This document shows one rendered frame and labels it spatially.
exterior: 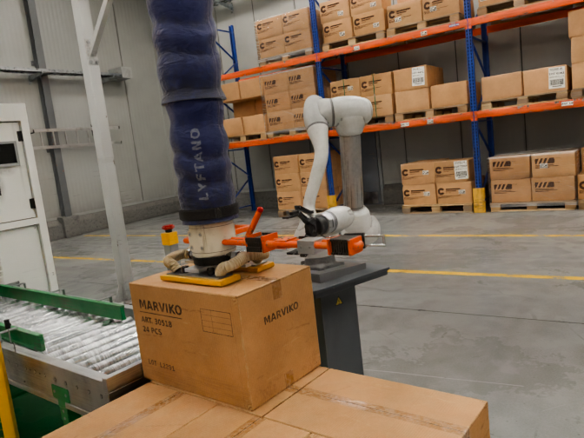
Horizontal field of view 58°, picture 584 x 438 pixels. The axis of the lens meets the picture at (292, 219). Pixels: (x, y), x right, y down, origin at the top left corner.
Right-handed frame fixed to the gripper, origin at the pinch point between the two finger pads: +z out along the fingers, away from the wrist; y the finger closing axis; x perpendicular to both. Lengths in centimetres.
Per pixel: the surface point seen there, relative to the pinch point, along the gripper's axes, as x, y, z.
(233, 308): -1.5, 17.0, 34.5
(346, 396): -27, 53, 12
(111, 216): 342, 18, -141
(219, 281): 10.0, 10.3, 28.5
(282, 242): -10.7, -1.3, 17.1
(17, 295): 255, 49, -4
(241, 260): 6.2, 4.7, 20.5
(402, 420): -50, 53, 17
